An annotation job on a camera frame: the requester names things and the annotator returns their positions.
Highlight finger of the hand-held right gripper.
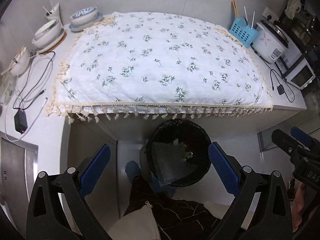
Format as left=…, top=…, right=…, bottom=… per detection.
left=291, top=127, right=320, bottom=151
left=272, top=129, right=312, bottom=164

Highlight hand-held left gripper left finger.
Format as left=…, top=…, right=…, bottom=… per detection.
left=26, top=144, right=112, bottom=240

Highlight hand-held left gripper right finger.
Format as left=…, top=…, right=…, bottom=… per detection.
left=208, top=141, right=293, bottom=240

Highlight green and white carton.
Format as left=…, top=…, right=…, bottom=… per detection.
left=175, top=140, right=190, bottom=155

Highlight clear bubble wrap sheet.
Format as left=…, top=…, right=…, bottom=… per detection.
left=151, top=141, right=198, bottom=188

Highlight black trash bin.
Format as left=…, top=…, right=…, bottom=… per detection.
left=146, top=119, right=212, bottom=187

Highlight person's right hand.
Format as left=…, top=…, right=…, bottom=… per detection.
left=292, top=182, right=313, bottom=233

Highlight blue slipper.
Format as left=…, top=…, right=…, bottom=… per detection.
left=125, top=161, right=143, bottom=181
left=151, top=174, right=177, bottom=200

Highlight person's white jacket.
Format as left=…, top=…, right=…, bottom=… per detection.
left=112, top=201, right=160, bottom=240

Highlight person's dark patterned pants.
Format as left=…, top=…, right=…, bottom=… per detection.
left=122, top=177, right=225, bottom=240

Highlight stainless steel sink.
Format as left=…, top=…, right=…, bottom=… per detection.
left=0, top=137, right=39, bottom=205

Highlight black charger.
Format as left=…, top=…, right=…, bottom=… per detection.
left=14, top=110, right=28, bottom=135

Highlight white floral rice cooker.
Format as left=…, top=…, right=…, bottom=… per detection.
left=251, top=19, right=290, bottom=64

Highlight dark kitchen rack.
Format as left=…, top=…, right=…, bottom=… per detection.
left=279, top=0, right=320, bottom=55

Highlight blue utensil holder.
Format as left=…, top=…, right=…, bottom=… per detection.
left=229, top=17, right=258, bottom=48

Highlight cream lace cloth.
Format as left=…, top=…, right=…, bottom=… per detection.
left=286, top=0, right=303, bottom=19

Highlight round wooden board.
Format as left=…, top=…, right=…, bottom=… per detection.
left=37, top=29, right=67, bottom=54

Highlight white floral tablecloth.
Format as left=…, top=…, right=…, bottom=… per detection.
left=44, top=11, right=273, bottom=124

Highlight small white bowl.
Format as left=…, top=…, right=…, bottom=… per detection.
left=1, top=45, right=32, bottom=77

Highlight large white bowl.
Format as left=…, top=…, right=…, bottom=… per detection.
left=32, top=19, right=63, bottom=49

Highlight stack of bowls and plates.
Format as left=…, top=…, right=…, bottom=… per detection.
left=69, top=11, right=103, bottom=32

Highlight blue and white bowl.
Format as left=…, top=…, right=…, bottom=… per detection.
left=69, top=6, right=98, bottom=27

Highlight white cup with sticks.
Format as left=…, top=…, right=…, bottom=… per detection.
left=42, top=1, right=62, bottom=22

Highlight black usb cable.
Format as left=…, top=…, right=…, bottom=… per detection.
left=270, top=69, right=295, bottom=103

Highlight black power adapter with cables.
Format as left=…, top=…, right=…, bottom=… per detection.
left=0, top=55, right=49, bottom=143

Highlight black charger cable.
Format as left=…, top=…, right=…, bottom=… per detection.
left=12, top=51, right=56, bottom=110

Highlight white wall socket with plug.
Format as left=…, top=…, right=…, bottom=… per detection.
left=262, top=7, right=278, bottom=22

